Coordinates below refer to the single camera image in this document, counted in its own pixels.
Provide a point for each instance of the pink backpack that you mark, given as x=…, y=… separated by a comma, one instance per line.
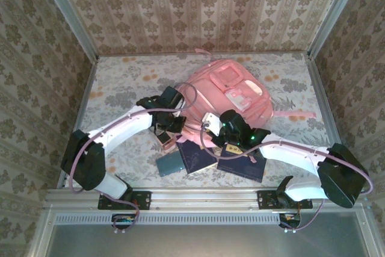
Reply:
x=228, y=88

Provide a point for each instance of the dark blue book yellow label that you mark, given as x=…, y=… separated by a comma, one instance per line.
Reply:
x=240, y=168

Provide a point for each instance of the pink pencil sharpener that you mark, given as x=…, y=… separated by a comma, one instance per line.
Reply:
x=167, y=144

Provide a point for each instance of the dark blue book white label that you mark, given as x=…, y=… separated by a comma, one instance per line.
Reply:
x=192, y=157

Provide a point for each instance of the small teal notebook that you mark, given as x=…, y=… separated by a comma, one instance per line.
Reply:
x=170, y=164

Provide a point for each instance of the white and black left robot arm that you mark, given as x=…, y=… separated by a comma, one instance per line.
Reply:
x=126, y=124

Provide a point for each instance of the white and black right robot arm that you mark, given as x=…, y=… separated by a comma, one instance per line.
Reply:
x=288, y=151

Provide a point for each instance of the grey metal panel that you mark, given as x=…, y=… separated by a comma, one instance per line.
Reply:
x=195, y=242

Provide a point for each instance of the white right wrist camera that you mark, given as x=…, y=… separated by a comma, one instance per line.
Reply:
x=213, y=123

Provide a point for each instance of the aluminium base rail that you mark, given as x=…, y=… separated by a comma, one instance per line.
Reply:
x=204, y=198

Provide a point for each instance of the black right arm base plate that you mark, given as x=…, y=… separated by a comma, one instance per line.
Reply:
x=266, y=200

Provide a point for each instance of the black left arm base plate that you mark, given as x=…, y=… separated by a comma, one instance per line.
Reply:
x=141, y=200

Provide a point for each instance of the aluminium frame post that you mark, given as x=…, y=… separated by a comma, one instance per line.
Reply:
x=66, y=13
x=334, y=10

